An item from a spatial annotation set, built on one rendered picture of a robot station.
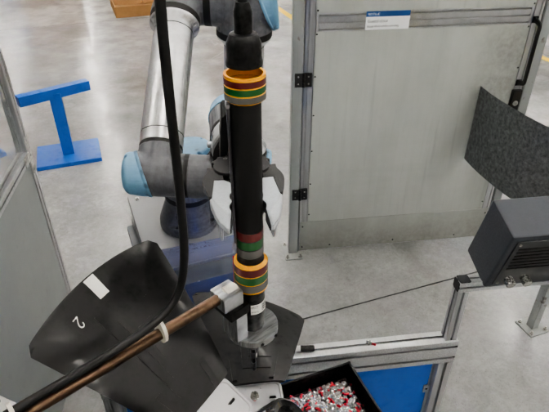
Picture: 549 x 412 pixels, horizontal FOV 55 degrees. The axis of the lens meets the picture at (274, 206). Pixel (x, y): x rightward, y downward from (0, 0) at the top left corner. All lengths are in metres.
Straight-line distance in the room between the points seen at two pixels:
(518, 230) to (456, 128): 1.68
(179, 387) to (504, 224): 0.78
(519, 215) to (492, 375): 1.43
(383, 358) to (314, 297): 1.36
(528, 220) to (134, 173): 0.82
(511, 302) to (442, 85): 1.15
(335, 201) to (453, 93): 0.80
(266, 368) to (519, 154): 1.92
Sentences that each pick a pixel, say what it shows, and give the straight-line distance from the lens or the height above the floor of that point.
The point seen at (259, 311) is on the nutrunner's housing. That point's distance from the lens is 0.70.
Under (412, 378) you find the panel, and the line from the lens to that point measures 1.55.
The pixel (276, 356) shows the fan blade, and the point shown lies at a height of 1.18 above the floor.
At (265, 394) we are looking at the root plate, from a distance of 0.88.
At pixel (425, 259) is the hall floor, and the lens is 3.08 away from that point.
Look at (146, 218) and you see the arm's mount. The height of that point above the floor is 1.08.
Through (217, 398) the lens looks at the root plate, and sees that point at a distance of 0.77.
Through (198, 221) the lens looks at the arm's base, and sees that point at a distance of 1.34.
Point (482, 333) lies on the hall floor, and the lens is 2.75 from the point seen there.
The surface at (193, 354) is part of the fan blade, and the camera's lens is 0.75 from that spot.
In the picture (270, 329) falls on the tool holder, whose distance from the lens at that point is 0.73.
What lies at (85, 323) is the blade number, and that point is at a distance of 0.72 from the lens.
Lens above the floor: 1.89
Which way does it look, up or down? 34 degrees down
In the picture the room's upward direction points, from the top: straight up
